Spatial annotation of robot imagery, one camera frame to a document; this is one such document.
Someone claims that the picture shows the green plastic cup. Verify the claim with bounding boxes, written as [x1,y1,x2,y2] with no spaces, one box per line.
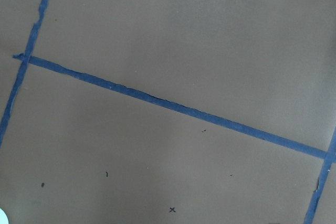
[0,209,9,224]

